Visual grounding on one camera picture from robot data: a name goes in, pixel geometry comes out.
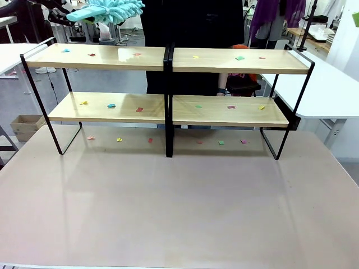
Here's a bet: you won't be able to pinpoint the white sneakers pair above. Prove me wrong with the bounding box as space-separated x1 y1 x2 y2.
34 66 57 75

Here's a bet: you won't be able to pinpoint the black stand pole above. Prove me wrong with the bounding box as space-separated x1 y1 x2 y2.
297 0 319 52

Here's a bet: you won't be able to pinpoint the pink white bag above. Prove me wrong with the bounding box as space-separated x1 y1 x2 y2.
98 21 112 40

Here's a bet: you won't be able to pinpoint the background person purple clothes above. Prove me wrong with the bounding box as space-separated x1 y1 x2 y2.
249 0 307 50

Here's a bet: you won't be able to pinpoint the teal microfiber duster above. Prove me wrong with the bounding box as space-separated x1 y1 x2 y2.
66 0 146 25

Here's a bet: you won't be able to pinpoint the background wooden workbench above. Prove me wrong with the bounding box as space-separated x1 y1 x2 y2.
286 14 337 54

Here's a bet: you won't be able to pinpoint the small white side table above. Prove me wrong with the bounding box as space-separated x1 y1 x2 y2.
0 43 49 76

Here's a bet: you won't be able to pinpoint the cardboard box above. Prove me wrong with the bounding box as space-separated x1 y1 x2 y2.
10 114 46 142

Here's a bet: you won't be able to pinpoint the wooden shelf unit black frame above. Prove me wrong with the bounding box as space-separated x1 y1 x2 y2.
163 41 315 161
20 36 176 157

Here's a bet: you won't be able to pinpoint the person left forearm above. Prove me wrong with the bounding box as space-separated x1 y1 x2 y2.
217 73 228 98

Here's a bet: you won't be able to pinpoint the orange cloth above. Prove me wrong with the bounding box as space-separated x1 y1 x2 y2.
227 44 258 87

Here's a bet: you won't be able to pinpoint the person black shirt torso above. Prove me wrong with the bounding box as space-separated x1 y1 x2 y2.
139 0 245 96

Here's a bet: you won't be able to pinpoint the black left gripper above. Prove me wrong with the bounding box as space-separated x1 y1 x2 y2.
46 6 77 26

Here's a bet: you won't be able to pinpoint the large white side table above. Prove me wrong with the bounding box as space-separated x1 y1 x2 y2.
260 49 359 120

